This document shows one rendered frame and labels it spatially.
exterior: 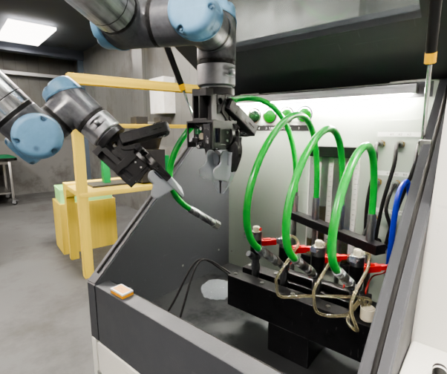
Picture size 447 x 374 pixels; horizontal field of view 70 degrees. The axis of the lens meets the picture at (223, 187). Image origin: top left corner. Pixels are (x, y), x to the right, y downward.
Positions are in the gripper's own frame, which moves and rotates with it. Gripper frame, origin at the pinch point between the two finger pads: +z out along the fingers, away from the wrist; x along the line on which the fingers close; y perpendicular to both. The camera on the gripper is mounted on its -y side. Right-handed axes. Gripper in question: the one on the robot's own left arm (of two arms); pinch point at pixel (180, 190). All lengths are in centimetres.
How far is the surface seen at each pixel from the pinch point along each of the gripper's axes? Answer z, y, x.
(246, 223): 12.2, -2.0, 18.0
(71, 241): -28, 83, -285
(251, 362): 27.2, 15.5, 22.6
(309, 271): 28.6, -4.0, 16.8
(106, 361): 17.1, 43.4, -14.2
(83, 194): -45, 35, -225
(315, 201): 27.6, -22.1, 0.0
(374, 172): 24.8, -27.4, 20.1
